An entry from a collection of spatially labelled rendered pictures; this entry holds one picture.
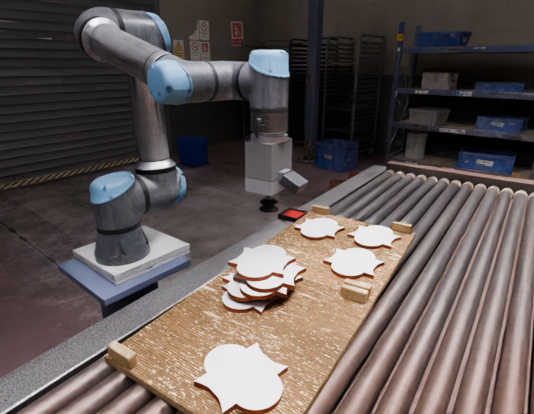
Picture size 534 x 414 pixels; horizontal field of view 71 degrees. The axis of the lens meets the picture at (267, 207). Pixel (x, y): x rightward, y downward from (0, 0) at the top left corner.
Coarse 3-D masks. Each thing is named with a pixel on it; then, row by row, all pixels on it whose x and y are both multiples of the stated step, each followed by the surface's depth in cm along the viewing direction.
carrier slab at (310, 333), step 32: (320, 288) 85; (160, 320) 74; (192, 320) 74; (224, 320) 74; (256, 320) 74; (288, 320) 74; (320, 320) 74; (352, 320) 74; (160, 352) 66; (192, 352) 66; (288, 352) 66; (320, 352) 66; (160, 384) 59; (192, 384) 59; (288, 384) 59; (320, 384) 60
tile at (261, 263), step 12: (252, 252) 87; (264, 252) 87; (276, 252) 87; (228, 264) 83; (240, 264) 82; (252, 264) 82; (264, 264) 82; (276, 264) 82; (288, 264) 84; (240, 276) 79; (252, 276) 77; (264, 276) 77; (276, 276) 79
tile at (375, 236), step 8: (352, 232) 110; (360, 232) 110; (368, 232) 110; (376, 232) 110; (384, 232) 110; (392, 232) 110; (360, 240) 106; (368, 240) 106; (376, 240) 106; (384, 240) 106; (392, 240) 106; (368, 248) 103; (376, 248) 103
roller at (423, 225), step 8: (456, 184) 164; (448, 192) 153; (440, 200) 144; (448, 200) 148; (432, 208) 136; (440, 208) 139; (424, 216) 129; (432, 216) 130; (416, 224) 124; (424, 224) 123; (416, 232) 117; (424, 232) 120; (416, 240) 114; (408, 248) 108; (400, 264) 101
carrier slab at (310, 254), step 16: (352, 224) 118; (368, 224) 118; (272, 240) 108; (288, 240) 108; (304, 240) 108; (320, 240) 108; (336, 240) 108; (352, 240) 108; (400, 240) 108; (304, 256) 99; (320, 256) 99; (384, 256) 99; (400, 256) 99; (320, 272) 91; (384, 272) 91; (336, 288) 85
